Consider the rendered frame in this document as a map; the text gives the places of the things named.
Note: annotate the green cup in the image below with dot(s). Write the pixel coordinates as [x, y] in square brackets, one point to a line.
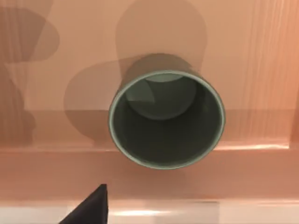
[167, 137]

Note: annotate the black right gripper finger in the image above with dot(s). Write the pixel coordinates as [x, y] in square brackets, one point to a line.
[95, 207]

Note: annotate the shallow salmon-coloured box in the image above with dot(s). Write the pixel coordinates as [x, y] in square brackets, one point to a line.
[245, 70]

